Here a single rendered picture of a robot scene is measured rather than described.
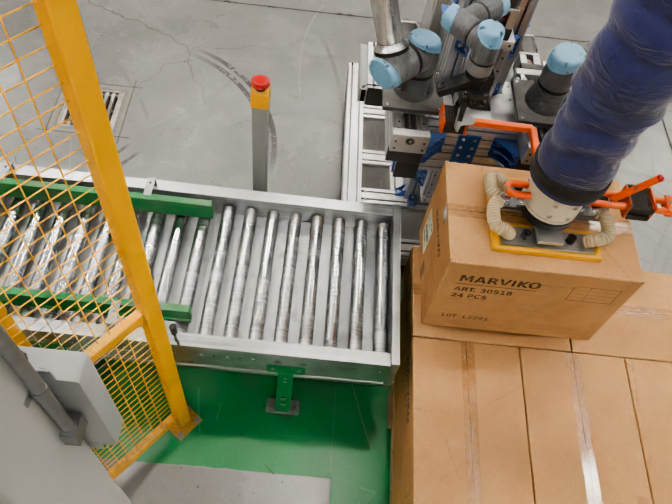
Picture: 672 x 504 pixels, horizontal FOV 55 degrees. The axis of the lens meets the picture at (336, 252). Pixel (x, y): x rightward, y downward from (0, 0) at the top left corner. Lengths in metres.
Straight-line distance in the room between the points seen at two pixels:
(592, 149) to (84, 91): 1.20
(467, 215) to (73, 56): 1.29
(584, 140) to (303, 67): 2.55
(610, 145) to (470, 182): 0.54
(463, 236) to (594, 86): 0.60
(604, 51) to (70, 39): 1.12
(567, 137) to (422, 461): 1.13
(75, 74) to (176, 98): 2.67
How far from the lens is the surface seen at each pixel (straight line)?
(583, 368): 2.55
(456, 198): 2.08
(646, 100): 1.65
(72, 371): 0.98
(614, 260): 2.14
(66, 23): 1.13
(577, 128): 1.76
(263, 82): 2.38
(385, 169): 3.26
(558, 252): 2.05
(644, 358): 2.69
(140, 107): 3.81
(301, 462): 2.74
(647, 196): 2.15
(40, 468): 1.05
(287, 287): 2.41
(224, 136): 3.62
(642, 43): 1.57
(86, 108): 1.24
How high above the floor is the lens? 2.64
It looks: 56 degrees down
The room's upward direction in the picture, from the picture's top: 10 degrees clockwise
